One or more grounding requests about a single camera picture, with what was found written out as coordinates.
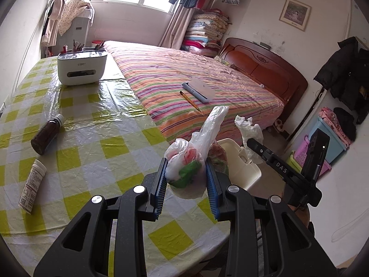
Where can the stack of folded quilts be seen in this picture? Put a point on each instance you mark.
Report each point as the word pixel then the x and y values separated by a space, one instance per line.
pixel 204 31

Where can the bunch of pens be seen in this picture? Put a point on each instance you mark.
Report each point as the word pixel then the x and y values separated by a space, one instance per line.
pixel 76 46

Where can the cream plastic bin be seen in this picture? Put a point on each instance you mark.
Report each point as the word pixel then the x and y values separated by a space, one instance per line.
pixel 245 176

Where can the clear plastic bag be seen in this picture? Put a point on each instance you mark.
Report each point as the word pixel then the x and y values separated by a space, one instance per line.
pixel 184 161

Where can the white tube bottle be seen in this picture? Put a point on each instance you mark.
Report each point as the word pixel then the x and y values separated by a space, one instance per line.
pixel 31 186

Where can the blue white pencil case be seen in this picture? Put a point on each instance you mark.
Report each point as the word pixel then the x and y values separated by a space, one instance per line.
pixel 201 88

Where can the black hanging jacket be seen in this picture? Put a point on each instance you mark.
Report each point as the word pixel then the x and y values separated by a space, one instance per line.
pixel 343 72

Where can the bed with striped sheet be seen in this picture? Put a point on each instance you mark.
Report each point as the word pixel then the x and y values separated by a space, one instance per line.
pixel 173 78

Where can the beige curtain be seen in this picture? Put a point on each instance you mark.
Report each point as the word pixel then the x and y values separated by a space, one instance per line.
pixel 177 28

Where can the white air cooler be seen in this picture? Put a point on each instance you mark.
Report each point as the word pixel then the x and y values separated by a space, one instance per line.
pixel 76 34

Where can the pink patterned cloth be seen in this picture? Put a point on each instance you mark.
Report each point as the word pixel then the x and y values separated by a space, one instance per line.
pixel 331 118

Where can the beige hanging coat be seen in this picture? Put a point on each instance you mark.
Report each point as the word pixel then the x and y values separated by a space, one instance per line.
pixel 53 20

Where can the yellow checked plastic tablecloth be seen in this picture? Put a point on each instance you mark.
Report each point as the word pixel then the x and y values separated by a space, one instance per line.
pixel 101 121

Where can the dotted white cloth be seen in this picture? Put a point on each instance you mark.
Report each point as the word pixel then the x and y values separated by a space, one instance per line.
pixel 73 8

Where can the blue storage box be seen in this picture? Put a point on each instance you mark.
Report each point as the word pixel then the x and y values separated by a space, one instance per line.
pixel 331 147

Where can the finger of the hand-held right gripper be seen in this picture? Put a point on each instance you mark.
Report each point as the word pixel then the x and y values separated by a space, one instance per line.
pixel 274 163

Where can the brown glass bottle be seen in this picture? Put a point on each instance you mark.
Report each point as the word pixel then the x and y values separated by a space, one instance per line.
pixel 46 135

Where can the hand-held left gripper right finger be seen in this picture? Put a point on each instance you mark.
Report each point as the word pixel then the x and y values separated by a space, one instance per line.
pixel 214 199

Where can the white desk organizer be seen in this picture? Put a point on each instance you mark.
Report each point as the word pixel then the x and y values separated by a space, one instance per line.
pixel 82 66

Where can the green patterned cloth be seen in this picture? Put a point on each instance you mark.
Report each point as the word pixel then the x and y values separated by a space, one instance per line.
pixel 223 61

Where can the beige slipper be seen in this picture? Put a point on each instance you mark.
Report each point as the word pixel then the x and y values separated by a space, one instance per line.
pixel 277 125

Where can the red plastic basin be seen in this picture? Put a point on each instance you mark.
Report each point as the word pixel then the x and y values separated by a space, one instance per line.
pixel 97 42

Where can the framed picture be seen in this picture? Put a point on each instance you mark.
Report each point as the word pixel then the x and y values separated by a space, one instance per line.
pixel 294 13

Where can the yellow pencil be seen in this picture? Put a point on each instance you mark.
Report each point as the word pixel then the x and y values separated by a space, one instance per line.
pixel 188 100

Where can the person's right forearm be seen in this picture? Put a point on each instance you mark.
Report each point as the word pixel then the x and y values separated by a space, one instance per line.
pixel 299 215

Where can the black garment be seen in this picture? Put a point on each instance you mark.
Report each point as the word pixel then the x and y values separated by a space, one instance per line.
pixel 344 121

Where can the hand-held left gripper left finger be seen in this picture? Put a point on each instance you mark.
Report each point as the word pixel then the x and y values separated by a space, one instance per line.
pixel 158 196

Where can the red wooden headboard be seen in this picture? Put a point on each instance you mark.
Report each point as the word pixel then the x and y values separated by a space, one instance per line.
pixel 259 66

